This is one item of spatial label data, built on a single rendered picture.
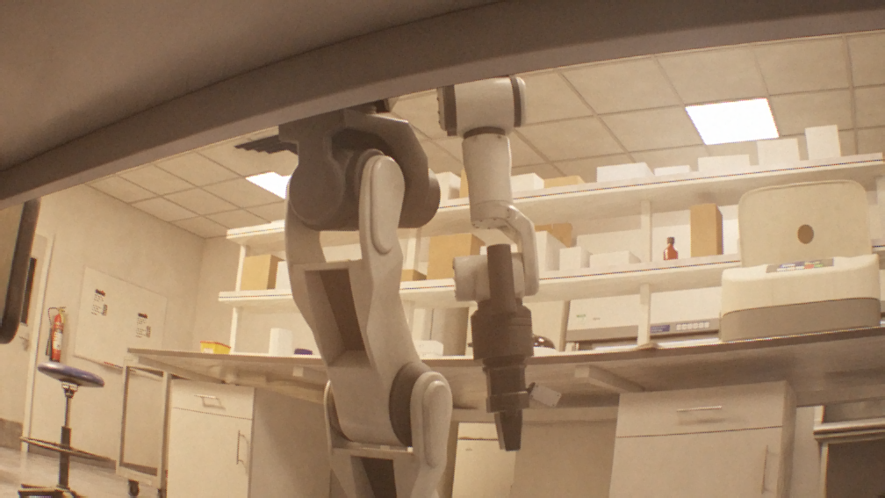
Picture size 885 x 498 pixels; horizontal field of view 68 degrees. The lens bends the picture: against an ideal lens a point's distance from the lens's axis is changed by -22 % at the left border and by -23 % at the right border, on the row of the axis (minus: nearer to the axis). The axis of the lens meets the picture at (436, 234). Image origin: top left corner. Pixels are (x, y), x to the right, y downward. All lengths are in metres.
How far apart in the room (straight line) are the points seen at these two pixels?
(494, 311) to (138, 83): 0.68
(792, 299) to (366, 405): 1.56
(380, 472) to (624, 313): 3.90
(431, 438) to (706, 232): 2.16
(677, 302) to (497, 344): 3.94
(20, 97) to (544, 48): 0.46
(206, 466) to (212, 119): 3.16
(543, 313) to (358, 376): 4.15
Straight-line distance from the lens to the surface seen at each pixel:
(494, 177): 1.20
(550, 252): 3.47
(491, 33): 0.45
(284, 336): 3.77
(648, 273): 3.18
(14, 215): 1.75
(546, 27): 0.43
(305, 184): 1.21
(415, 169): 1.32
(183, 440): 3.80
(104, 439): 7.74
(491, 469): 5.36
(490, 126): 1.23
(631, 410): 2.58
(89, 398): 7.61
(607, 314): 5.17
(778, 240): 3.04
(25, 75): 0.65
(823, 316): 2.46
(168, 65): 0.58
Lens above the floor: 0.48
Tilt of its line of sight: 17 degrees up
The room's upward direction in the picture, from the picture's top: 5 degrees clockwise
